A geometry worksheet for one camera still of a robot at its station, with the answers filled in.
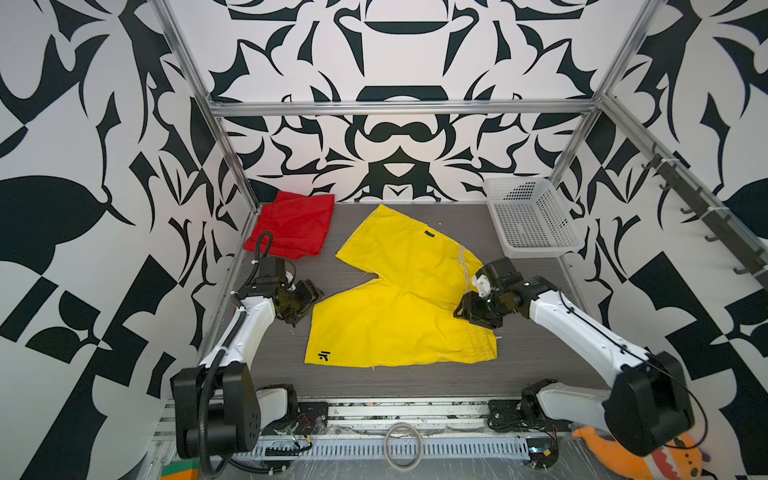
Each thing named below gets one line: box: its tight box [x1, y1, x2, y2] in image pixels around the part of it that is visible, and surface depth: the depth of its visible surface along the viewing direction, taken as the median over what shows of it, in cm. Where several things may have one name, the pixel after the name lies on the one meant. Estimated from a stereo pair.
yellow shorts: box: [305, 205, 498, 366], surface depth 95 cm
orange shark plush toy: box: [572, 426, 705, 480], surface depth 64 cm
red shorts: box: [244, 191, 335, 261], surface depth 113 cm
